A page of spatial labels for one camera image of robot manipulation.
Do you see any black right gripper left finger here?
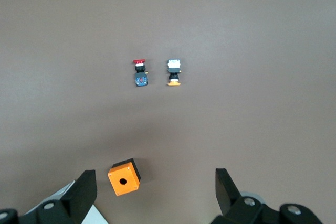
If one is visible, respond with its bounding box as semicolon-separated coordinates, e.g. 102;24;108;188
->
22;169;98;224

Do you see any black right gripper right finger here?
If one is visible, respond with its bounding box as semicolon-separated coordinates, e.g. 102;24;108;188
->
209;167;284;224

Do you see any red push button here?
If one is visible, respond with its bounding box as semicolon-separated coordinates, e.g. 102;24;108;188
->
132;58;149;88

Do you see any orange push button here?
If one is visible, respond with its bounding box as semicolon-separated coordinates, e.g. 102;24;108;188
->
166;58;182;87

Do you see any orange box with hole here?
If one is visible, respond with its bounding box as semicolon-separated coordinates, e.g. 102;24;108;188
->
107;157;142;197

